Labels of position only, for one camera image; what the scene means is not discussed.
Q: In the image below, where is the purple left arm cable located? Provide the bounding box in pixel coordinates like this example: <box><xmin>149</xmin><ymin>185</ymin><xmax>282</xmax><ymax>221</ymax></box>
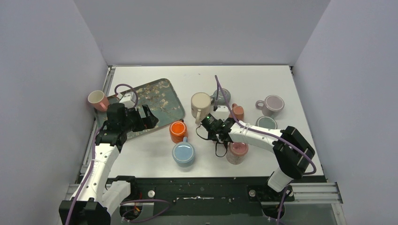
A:
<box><xmin>63</xmin><ymin>83</ymin><xmax>172</xmax><ymax>225</ymax></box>

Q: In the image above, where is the lilac ribbed mug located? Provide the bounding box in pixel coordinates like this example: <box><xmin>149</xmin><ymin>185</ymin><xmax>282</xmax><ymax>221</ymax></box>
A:
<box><xmin>255</xmin><ymin>95</ymin><xmax>285</xmax><ymax>117</ymax></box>

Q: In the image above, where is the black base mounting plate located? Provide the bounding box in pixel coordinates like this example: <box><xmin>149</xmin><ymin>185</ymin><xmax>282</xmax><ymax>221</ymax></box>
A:
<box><xmin>101</xmin><ymin>176</ymin><xmax>295</xmax><ymax>219</ymax></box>

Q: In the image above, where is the grey-green mug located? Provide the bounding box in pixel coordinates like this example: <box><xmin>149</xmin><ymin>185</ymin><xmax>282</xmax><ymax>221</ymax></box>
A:
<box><xmin>255</xmin><ymin>116</ymin><xmax>277</xmax><ymax>129</ymax></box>

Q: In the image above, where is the speckled dark pink mug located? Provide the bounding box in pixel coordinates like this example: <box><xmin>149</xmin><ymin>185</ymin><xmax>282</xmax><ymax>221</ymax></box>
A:
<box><xmin>226</xmin><ymin>142</ymin><xmax>249</xmax><ymax>165</ymax></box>

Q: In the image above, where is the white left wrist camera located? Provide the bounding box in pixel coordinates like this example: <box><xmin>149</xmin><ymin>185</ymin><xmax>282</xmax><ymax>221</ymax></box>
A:
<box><xmin>119</xmin><ymin>92</ymin><xmax>138</xmax><ymax>109</ymax></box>

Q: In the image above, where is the salmon dotted mug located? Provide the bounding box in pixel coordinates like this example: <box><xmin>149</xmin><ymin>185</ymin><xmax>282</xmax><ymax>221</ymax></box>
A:
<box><xmin>229</xmin><ymin>103</ymin><xmax>245</xmax><ymax>120</ymax></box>

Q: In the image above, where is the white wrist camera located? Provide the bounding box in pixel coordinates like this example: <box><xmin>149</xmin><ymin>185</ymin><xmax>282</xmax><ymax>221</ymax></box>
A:
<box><xmin>211</xmin><ymin>105</ymin><xmax>230</xmax><ymax>121</ymax></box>
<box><xmin>119</xmin><ymin>92</ymin><xmax>138</xmax><ymax>109</ymax></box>

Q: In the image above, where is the grey-blue round mug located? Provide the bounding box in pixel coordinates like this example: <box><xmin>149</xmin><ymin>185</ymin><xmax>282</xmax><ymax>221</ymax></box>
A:
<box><xmin>212</xmin><ymin>88</ymin><xmax>232</xmax><ymax>106</ymax></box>

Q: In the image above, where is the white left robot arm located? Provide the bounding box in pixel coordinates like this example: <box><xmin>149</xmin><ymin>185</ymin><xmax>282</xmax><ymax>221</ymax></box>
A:
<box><xmin>59</xmin><ymin>103</ymin><xmax>159</xmax><ymax>225</ymax></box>

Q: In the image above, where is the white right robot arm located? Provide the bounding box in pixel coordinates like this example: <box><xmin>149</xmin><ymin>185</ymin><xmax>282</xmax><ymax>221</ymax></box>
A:
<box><xmin>201</xmin><ymin>114</ymin><xmax>317</xmax><ymax>193</ymax></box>

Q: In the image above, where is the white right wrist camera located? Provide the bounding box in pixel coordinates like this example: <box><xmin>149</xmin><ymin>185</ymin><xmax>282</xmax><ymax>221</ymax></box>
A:
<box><xmin>211</xmin><ymin>105</ymin><xmax>230</xmax><ymax>121</ymax></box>

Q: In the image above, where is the smooth pink mug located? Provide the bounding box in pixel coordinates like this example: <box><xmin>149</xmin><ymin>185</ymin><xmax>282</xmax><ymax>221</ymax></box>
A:
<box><xmin>87</xmin><ymin>90</ymin><xmax>110</xmax><ymax>112</ymax></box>

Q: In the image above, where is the orange mug black handle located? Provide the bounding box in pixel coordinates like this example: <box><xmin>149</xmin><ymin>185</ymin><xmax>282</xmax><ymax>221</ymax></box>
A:
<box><xmin>169</xmin><ymin>120</ymin><xmax>188</xmax><ymax>143</ymax></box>

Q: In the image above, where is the cream floral mug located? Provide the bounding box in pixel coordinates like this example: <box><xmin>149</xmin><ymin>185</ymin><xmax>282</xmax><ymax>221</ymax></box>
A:
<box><xmin>191</xmin><ymin>92</ymin><xmax>211</xmax><ymax>124</ymax></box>

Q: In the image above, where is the light blue ribbed mug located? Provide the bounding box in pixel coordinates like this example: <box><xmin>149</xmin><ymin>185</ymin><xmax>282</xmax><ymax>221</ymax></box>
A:
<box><xmin>172</xmin><ymin>137</ymin><xmax>195</xmax><ymax>167</ymax></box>

